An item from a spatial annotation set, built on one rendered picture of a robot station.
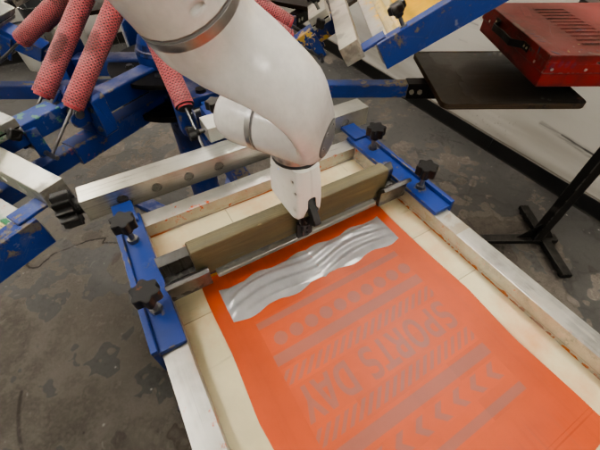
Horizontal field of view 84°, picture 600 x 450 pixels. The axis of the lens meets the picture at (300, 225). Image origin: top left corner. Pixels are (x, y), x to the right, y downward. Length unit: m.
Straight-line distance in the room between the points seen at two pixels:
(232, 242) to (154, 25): 0.38
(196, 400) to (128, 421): 1.13
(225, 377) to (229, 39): 0.45
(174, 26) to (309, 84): 0.12
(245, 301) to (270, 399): 0.16
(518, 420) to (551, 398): 0.07
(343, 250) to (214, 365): 0.30
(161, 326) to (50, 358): 1.37
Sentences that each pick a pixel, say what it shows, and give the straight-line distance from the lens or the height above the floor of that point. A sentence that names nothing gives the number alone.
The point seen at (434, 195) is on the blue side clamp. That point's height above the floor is 1.00.
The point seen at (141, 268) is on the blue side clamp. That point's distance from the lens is 0.64.
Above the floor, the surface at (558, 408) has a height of 0.95.
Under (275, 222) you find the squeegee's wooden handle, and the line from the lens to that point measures 0.58.
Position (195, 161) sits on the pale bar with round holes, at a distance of 0.75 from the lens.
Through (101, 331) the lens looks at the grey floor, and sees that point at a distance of 1.86.
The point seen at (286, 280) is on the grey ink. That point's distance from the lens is 0.61.
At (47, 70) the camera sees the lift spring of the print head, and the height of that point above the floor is 1.09.
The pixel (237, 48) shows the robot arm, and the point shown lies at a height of 1.38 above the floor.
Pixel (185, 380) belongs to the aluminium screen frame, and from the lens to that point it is 0.54.
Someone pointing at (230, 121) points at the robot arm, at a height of 1.28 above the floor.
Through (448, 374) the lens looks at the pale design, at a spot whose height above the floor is 0.95.
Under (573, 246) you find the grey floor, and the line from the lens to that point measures 2.41.
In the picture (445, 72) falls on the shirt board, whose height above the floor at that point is 0.95.
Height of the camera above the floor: 1.48
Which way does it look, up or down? 49 degrees down
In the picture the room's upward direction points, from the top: straight up
